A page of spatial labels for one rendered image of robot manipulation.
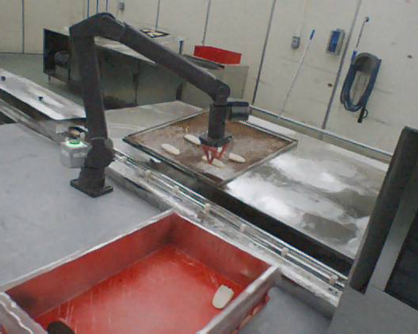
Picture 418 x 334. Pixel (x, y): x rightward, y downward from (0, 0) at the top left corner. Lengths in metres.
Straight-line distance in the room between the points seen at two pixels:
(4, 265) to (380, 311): 0.77
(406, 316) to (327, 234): 0.47
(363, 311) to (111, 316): 0.47
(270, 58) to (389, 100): 1.63
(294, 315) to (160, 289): 0.31
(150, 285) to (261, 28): 4.83
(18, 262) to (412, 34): 4.32
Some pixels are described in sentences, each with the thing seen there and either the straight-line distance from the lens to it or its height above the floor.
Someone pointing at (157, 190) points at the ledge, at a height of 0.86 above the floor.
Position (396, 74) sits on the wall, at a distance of 4.72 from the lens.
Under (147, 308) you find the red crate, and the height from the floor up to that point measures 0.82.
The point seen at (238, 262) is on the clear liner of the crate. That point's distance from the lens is 0.93.
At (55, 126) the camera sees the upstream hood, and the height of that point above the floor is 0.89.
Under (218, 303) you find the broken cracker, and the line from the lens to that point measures 0.89.
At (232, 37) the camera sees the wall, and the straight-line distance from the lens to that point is 5.77.
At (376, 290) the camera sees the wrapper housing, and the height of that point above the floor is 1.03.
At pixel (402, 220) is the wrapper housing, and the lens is 0.67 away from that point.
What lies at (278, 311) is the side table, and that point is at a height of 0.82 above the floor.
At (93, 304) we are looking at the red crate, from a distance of 0.87.
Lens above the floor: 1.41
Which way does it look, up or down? 22 degrees down
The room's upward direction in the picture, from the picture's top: 10 degrees clockwise
